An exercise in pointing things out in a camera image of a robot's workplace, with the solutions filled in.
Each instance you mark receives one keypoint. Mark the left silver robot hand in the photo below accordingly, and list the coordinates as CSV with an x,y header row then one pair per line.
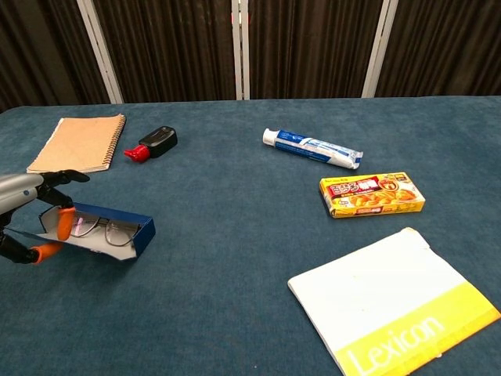
x,y
19,192

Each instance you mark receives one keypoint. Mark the white yellow Lexicon book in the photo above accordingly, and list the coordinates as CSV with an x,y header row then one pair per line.
x,y
383,293

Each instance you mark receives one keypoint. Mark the black bottle red cap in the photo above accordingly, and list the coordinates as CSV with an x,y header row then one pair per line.
x,y
158,141

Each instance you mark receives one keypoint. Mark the white screen frame post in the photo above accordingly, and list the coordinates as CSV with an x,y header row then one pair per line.
x,y
240,51
99,51
376,51

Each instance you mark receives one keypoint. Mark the tan spiral notebook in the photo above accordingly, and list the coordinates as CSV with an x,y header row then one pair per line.
x,y
78,143

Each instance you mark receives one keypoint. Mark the blue felt table cloth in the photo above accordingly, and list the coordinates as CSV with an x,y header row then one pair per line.
x,y
235,235

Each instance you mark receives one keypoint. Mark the dark brown pleated curtain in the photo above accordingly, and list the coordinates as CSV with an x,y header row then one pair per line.
x,y
39,51
442,51
309,51
168,51

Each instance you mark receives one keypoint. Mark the blue glasses case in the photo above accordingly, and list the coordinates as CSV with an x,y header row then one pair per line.
x,y
145,233

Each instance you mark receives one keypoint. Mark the white blue toothpaste tube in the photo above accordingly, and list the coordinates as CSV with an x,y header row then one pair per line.
x,y
313,148

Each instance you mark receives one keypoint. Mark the yellow curry roux box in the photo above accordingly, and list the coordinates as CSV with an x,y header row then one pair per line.
x,y
372,194

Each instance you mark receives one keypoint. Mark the wire-frame eyeglasses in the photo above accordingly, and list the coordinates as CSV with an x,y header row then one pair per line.
x,y
117,235

